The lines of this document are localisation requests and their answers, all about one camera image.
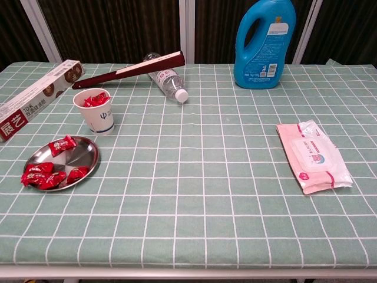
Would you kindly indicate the white table frame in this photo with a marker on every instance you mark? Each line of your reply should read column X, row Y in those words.
column 188, row 272

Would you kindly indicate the green checked tablecloth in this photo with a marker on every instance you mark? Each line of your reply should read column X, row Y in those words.
column 191, row 177

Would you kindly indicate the pink wet wipes pack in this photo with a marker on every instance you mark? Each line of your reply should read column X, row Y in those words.
column 312, row 156

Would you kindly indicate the clear plastic water bottle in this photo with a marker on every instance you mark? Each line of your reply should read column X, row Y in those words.
column 171, row 84

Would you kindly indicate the round steel plate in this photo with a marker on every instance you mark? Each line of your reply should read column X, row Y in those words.
column 79, row 153

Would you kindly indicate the dark red folded fan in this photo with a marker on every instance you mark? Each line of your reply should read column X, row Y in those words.
column 132, row 69

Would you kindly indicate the blue detergent pump bottle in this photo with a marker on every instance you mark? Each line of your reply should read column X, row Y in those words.
column 265, row 67

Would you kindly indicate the white paper cup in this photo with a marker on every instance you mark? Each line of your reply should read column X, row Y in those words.
column 100, row 118

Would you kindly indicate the red candy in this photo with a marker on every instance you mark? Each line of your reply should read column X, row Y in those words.
column 29, row 178
column 89, row 102
column 60, row 145
column 76, row 174
column 101, row 97
column 39, row 169
column 53, row 179

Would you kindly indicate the long baking paper box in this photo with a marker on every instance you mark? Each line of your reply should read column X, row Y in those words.
column 35, row 100

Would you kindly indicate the dark partition screen white frame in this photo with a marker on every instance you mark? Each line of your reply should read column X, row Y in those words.
column 347, row 29
column 117, row 29
column 14, row 29
column 218, row 29

